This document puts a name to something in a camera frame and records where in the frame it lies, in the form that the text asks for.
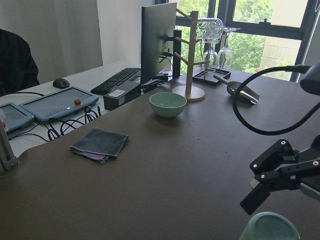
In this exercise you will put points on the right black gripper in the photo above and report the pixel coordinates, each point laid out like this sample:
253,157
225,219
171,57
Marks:
281,167

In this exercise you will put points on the green plastic cup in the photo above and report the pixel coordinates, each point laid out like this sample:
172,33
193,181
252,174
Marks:
269,226

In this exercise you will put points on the metal scoop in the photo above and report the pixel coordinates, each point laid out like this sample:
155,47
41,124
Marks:
245,93

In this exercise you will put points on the wooden mug tree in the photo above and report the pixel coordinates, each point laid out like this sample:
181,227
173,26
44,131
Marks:
191,93

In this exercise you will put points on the wine glass rack tray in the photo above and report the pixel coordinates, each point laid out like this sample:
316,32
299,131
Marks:
207,77

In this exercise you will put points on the hanging wine glass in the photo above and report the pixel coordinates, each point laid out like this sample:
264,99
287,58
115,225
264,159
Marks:
225,54
212,57

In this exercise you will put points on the green bowl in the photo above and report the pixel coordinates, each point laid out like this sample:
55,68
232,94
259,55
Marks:
167,104

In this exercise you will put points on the black keyboard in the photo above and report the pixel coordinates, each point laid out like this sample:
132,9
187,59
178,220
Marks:
126,74

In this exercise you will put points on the grey folded cloth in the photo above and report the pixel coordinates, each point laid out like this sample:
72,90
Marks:
99,145

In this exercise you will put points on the black monitor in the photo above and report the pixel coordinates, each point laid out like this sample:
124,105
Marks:
158,41

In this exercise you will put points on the blue teach pendant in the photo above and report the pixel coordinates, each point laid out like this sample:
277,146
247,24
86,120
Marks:
59,104
14,117

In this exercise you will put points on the black computer mouse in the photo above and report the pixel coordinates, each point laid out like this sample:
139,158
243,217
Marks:
60,83

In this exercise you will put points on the aluminium frame post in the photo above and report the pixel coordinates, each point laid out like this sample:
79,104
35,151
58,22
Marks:
7,157

